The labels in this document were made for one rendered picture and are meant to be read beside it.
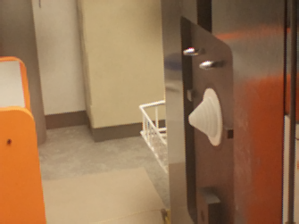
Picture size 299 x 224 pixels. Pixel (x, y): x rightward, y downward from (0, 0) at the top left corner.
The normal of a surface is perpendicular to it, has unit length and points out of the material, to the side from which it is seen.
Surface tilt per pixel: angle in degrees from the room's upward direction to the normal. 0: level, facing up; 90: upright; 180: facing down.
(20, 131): 90
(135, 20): 90
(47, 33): 90
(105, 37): 90
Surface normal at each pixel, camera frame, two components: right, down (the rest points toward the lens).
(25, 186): 0.21, 0.31
